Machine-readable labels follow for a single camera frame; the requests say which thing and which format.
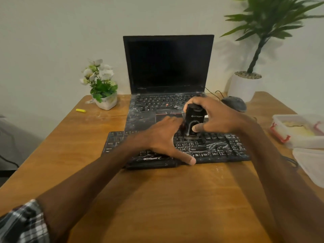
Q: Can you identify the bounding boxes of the person's right hand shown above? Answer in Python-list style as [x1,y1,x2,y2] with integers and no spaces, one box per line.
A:
[188,96,254,134]

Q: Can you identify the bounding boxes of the person's left hand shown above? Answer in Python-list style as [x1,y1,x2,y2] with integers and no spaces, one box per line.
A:
[142,116,197,166]

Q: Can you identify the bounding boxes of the black handheld mini vacuum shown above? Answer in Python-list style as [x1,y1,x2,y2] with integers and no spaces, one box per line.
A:
[182,103,206,140]

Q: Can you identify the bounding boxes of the black dusty keyboard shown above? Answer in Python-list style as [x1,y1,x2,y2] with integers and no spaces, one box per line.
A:
[101,130,251,170]

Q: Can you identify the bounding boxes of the person's left forearm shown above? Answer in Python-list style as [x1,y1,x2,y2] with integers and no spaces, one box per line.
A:
[37,133,153,243]

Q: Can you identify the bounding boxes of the person's right forearm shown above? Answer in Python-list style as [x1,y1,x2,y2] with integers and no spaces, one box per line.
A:
[236,118,324,243]

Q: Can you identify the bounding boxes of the grey dusty computer mouse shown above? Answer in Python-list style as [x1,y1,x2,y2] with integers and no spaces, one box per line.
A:
[221,96,247,113]

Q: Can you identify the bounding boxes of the black dusty laptop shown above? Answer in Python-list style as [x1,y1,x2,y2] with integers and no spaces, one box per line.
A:
[123,35,215,136]

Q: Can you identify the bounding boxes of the pale yellow powder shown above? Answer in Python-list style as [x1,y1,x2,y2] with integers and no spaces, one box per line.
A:
[282,120,316,137]

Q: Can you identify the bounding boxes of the clear plastic container red clips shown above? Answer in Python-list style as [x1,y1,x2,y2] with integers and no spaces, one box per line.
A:
[269,113,324,150]

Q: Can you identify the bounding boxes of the white flowers in white pot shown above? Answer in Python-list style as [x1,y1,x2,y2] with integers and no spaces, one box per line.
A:
[80,59,118,111]

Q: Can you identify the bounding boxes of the clear plastic container lid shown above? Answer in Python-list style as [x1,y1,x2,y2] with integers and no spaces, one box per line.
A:
[292,148,324,188]

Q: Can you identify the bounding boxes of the tall green plant white pot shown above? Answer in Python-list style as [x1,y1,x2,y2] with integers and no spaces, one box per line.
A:
[219,0,324,103]

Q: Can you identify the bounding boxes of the plaid shirt sleeve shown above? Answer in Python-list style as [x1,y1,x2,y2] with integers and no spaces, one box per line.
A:
[0,199,50,243]

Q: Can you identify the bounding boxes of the black mouse cable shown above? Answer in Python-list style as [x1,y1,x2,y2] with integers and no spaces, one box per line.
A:
[205,87,229,99]

